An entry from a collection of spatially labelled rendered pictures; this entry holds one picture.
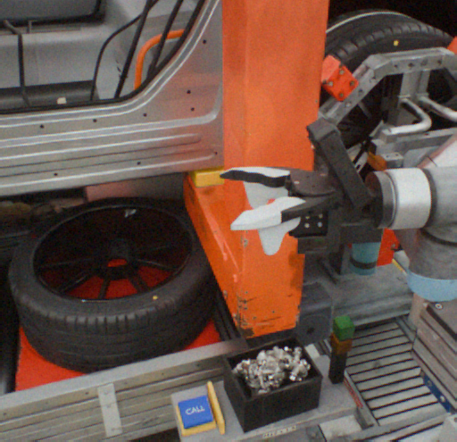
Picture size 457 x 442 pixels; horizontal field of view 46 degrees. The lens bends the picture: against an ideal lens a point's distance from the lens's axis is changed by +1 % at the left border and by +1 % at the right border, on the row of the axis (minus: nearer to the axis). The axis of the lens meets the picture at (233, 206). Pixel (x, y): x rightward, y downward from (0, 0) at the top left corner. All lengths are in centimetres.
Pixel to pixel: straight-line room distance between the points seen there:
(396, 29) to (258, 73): 67
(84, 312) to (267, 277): 56
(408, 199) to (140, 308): 104
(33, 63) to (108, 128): 79
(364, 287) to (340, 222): 144
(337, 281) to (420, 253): 133
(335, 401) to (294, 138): 67
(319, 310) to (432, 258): 101
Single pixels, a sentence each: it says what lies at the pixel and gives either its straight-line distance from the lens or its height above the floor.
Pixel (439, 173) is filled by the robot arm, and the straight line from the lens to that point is 69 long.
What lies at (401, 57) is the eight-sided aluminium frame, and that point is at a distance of 156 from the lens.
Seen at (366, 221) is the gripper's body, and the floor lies 120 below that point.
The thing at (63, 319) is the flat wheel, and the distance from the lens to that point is 159.
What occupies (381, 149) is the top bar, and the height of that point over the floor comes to 97.
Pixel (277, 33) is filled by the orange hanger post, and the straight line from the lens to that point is 102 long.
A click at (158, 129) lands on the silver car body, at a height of 91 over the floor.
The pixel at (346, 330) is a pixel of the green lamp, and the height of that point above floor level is 65.
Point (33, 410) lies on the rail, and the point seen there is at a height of 36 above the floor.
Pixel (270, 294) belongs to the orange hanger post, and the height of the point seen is 66.
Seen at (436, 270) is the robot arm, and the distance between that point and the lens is 75.
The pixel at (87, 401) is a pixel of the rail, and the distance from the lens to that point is 159.
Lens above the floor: 157
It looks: 33 degrees down
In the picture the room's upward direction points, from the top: straight up
